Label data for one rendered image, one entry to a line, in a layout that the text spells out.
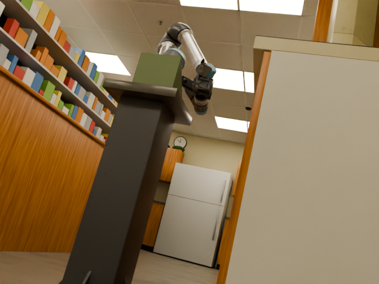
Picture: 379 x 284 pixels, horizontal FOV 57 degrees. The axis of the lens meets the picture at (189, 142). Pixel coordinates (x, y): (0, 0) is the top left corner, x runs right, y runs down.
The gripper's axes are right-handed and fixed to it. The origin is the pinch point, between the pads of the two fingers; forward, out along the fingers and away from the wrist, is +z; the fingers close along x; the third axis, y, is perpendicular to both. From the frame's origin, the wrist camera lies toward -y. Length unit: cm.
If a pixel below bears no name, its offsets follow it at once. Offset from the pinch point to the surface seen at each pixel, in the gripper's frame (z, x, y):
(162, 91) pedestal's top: 16.6, 25.9, -6.9
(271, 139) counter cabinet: 58, 56, 35
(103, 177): 2, 62, -20
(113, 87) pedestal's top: 13.5, 28.0, -27.9
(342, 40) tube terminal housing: -24, -61, 68
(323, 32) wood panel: -56, -97, 63
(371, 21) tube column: -29, -86, 84
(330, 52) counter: 63, 31, 43
